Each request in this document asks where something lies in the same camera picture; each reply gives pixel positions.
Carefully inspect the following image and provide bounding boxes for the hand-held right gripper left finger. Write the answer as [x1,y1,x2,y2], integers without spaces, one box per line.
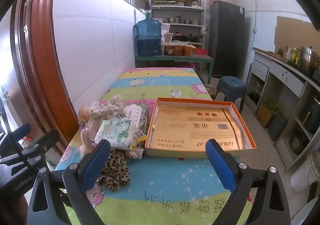
[26,139,112,225]

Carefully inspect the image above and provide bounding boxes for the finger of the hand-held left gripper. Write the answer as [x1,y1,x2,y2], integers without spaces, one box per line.
[0,125,32,152]
[15,129,60,163]

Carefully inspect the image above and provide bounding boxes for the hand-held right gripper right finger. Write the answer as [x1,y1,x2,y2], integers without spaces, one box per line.
[205,139,292,225]

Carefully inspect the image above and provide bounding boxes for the leopard print cloth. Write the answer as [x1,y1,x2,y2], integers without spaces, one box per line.
[96,151,131,192]

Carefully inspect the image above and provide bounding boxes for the pink plush bunny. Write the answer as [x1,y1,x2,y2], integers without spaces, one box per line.
[77,129,100,157]

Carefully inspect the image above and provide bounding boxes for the orange cardboard box tray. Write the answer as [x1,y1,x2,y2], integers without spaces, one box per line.
[144,97,257,159]

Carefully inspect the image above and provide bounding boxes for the yellow snack packet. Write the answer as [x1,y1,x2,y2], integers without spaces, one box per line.
[130,129,148,146]

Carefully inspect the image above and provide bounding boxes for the white patterned cloth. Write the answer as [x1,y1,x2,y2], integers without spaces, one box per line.
[87,94,126,121]

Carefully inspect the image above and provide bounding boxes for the floral tissue pack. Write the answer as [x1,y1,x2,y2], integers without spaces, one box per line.
[123,103,149,138]

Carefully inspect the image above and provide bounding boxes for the beige plush bear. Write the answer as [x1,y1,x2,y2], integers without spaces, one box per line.
[78,105,92,124]

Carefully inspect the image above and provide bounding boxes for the potted green plant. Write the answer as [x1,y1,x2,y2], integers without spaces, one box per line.
[256,97,276,128]
[268,112,288,142]

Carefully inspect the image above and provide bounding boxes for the blue plastic stool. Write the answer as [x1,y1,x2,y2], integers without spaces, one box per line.
[215,76,247,113]

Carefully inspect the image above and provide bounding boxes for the white plastic bucket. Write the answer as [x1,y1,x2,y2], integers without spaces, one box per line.
[290,149,320,194]

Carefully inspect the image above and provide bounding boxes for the grey kitchen counter cabinet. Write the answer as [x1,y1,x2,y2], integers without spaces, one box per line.
[250,47,320,173]

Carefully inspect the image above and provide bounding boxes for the green table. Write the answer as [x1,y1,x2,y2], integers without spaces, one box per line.
[135,54,215,84]

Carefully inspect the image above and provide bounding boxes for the row of pickle jars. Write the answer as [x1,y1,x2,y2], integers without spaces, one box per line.
[163,42,193,57]

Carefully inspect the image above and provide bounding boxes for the dark refrigerator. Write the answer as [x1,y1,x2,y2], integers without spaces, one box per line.
[209,0,246,78]

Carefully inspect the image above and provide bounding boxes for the group of condiment bottles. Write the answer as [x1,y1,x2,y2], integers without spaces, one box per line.
[277,45,300,65]

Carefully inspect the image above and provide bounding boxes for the blue water jug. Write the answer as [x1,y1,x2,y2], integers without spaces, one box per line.
[135,2,162,57]

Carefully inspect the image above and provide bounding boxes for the steel steamer pot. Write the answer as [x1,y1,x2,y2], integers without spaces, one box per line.
[299,45,320,76]

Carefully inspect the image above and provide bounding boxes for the white shelf rack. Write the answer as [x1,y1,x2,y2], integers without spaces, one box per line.
[149,0,207,51]

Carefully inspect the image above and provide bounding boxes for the brown wooden door frame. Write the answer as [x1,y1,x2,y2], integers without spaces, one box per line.
[10,0,78,155]

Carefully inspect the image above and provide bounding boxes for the cardboard wall sheets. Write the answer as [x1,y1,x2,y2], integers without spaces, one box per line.
[274,16,320,53]

